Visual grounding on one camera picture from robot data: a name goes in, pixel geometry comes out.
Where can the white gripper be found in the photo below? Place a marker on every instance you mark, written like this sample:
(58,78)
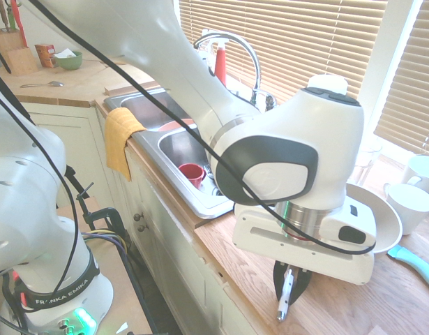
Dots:
(263,240)

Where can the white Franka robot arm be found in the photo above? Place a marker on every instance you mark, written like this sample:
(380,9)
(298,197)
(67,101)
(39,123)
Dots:
(287,122)

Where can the pink plate in sink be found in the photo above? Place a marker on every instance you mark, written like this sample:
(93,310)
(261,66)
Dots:
(172,125)

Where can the stainless steel double sink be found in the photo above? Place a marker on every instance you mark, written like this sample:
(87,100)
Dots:
(149,141)

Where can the wooden knife block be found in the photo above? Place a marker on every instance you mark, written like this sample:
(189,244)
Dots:
(17,57)

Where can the large cream bowl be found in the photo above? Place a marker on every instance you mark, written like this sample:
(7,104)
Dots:
(388,223)

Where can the cream base cabinets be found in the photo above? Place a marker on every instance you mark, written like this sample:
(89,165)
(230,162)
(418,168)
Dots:
(165,251)

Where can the metal fork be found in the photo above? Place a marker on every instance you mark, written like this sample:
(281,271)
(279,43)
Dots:
(209,171)

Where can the small white mug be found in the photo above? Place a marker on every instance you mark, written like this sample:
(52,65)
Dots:
(409,209)

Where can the clear drinking glass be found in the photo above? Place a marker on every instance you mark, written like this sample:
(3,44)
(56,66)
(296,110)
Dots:
(369,164)

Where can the red cup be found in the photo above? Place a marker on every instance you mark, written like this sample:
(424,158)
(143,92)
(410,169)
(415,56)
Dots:
(191,173)

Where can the round cabinet knob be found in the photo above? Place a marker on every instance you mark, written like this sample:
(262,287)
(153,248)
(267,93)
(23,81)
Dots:
(139,216)
(142,228)

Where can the large white mug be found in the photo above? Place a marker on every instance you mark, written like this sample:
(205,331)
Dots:
(425,171)

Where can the black screw clamp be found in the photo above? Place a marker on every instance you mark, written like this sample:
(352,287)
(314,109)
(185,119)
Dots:
(109,213)

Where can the Lysol wipes canister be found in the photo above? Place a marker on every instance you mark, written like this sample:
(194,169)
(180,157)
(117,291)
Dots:
(327,83)

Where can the yellow dish towel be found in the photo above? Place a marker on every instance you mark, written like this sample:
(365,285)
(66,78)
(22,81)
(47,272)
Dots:
(120,139)

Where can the chrome gooseneck faucet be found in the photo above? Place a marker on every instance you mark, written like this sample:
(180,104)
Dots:
(254,63)

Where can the red spray bottle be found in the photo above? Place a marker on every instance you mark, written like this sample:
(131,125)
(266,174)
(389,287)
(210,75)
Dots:
(221,66)

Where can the black stand pole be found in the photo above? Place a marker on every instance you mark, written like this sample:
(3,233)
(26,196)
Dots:
(78,195)

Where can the narrow wooden window blind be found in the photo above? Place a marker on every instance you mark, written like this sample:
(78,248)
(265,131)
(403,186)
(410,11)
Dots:
(413,87)

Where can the wide wooden window blind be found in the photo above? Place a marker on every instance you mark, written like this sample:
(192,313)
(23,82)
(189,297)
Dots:
(305,42)

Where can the metal spoon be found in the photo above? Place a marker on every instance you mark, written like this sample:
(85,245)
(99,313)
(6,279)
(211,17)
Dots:
(55,83)

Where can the green bowl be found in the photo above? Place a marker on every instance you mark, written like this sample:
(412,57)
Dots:
(69,63)

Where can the white crumpled paper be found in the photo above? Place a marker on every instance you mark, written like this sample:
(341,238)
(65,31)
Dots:
(65,54)

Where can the orange cardboard box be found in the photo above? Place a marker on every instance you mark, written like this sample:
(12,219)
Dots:
(43,56)

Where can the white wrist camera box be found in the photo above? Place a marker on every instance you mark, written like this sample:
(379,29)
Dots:
(353,227)

